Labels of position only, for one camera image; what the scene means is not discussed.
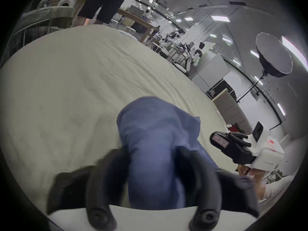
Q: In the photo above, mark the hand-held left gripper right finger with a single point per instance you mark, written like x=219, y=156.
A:
x=207, y=191

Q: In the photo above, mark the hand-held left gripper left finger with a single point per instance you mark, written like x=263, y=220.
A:
x=96, y=186

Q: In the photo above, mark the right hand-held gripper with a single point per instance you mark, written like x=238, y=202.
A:
x=267, y=155

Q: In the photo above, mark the dark blue garment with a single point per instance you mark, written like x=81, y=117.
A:
x=154, y=153

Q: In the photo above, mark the person's right forearm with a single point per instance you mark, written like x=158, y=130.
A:
x=272, y=189

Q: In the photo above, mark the person's right hand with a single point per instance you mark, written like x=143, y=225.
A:
x=249, y=172

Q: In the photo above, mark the grey padded headboard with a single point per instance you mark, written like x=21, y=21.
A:
x=232, y=112

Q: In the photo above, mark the black equipment case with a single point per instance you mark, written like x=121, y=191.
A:
x=220, y=89

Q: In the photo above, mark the softbox lamp on stand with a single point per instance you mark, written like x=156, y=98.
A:
x=274, y=54

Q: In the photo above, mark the bed with beige sheet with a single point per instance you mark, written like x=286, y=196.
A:
x=72, y=92

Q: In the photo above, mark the wooden table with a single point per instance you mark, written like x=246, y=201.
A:
x=137, y=20

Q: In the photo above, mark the bed with pale green sheet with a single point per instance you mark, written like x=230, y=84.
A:
x=41, y=18

